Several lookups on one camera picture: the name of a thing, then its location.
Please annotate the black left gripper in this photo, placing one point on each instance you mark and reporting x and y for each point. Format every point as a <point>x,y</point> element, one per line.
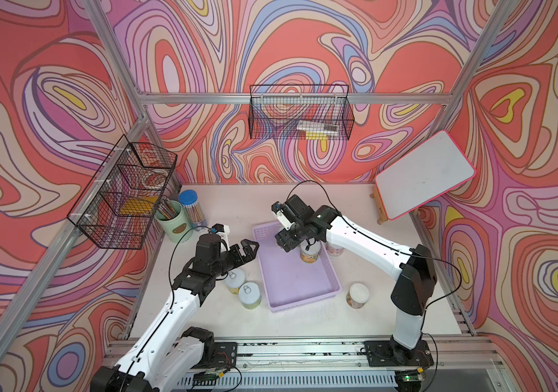
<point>239,260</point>

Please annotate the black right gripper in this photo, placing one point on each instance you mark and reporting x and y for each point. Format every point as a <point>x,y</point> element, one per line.
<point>284,238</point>

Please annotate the white lid can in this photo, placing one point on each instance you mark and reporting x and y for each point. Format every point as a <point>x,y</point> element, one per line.
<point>250,295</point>
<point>234,280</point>
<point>333,250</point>
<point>309,252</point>
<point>358,295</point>

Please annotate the purple plastic basket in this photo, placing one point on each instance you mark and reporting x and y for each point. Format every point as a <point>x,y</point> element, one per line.
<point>288,280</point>

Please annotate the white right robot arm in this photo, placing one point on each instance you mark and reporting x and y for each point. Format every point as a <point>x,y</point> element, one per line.
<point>412,269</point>

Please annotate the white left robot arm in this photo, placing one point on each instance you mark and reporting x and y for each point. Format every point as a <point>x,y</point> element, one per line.
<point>167,350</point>

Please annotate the white lid can front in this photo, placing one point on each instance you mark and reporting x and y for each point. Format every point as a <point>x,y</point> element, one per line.
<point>333,250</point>

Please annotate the blue lid pencil tube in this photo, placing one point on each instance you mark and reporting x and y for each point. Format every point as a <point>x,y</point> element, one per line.
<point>191,205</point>

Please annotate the green pencil cup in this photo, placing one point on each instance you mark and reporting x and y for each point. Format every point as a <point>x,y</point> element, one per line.
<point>173,219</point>

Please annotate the wooden easel stand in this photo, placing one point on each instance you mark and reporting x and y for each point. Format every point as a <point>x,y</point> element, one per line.
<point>382,215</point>

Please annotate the pink framed whiteboard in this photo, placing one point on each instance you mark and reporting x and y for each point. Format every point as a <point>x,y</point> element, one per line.
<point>428,171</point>

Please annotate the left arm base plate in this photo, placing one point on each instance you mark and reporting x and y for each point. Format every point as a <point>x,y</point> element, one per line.
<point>214,353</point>

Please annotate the black wire basket back wall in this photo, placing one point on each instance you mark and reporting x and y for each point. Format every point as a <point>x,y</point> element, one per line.
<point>289,111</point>

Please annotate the black wire basket wall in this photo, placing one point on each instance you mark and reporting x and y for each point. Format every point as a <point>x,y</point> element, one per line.
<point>289,111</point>
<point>119,205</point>

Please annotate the black wire basket left wall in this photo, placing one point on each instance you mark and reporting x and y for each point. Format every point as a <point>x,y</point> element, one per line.
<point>119,205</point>

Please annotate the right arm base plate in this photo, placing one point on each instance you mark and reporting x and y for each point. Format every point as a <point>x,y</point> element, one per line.
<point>388,353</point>

